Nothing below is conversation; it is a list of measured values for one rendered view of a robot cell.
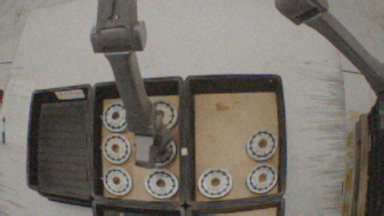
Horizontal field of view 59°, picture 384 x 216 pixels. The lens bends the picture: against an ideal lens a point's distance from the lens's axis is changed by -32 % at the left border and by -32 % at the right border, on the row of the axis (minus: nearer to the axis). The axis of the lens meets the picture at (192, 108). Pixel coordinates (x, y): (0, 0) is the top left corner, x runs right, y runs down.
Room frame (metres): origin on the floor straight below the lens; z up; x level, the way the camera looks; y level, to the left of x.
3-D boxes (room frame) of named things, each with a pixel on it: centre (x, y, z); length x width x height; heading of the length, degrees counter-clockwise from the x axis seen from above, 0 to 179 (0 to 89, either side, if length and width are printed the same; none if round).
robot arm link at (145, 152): (0.42, 0.13, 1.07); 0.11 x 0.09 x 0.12; 165
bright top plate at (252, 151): (0.42, -0.19, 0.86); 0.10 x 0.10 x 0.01
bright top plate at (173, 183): (0.36, 0.13, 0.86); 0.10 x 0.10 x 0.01
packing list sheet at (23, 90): (0.81, 0.83, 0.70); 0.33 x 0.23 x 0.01; 165
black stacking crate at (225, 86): (0.43, -0.11, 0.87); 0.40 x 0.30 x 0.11; 171
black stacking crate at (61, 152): (0.53, 0.48, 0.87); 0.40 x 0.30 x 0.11; 171
